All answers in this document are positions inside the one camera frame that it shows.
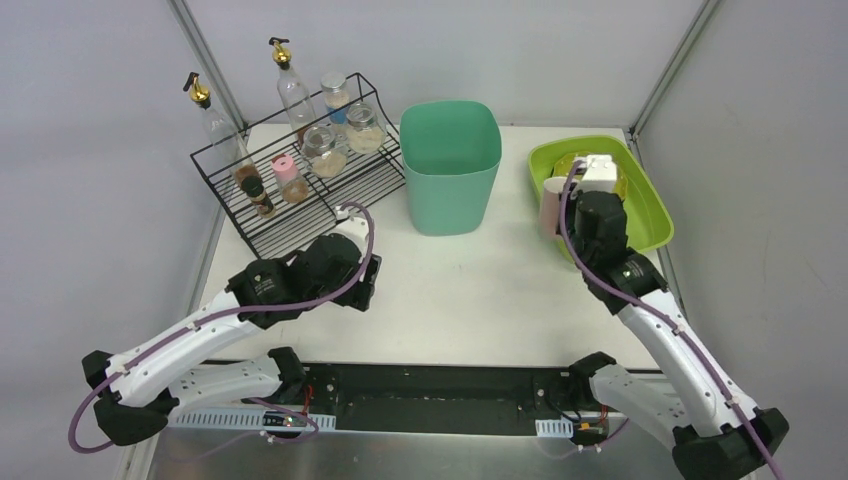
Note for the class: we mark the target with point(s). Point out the teal plastic bin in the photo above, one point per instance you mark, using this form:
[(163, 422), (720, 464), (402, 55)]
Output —
[(451, 152)]

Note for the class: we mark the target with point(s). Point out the glass bottle gold spout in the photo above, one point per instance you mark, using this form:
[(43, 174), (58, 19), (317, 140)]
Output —
[(293, 93)]

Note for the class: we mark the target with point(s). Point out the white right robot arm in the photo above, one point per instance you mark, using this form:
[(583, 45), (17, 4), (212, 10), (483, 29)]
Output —
[(713, 429)]

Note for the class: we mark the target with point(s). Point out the glass jar chrome rim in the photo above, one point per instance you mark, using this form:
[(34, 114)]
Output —
[(364, 130), (325, 154)]

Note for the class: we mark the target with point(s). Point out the black lid spice jar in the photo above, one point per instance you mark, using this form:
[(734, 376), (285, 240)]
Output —
[(253, 187)]

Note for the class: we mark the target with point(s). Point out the black wire rack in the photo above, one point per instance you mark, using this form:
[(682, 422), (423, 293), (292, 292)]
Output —
[(366, 179)]

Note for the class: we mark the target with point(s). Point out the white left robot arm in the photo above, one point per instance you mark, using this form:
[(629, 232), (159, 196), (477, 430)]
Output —
[(138, 393)]

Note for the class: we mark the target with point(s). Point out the lime green plastic tub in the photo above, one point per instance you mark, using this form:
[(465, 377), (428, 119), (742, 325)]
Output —
[(649, 225)]

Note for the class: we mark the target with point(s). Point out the glass bottle brown contents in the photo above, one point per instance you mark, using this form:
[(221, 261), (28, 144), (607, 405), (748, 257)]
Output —
[(227, 143)]

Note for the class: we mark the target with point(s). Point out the silver lid blue shaker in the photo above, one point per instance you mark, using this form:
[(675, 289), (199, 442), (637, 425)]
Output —
[(336, 96)]

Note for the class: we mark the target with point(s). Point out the pink lid spice jar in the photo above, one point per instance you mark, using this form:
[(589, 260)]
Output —
[(292, 186)]

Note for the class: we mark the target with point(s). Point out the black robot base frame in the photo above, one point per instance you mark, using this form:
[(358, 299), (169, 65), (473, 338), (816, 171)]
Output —
[(501, 401)]

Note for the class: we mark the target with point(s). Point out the pink white mug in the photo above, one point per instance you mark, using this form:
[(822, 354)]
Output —
[(550, 200)]

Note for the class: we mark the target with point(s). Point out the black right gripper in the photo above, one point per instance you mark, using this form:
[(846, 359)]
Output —
[(584, 198)]

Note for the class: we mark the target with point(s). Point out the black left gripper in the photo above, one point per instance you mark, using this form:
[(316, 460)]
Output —
[(366, 283)]

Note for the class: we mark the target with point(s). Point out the green dotted small plate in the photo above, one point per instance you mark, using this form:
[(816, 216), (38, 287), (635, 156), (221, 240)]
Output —
[(604, 170)]

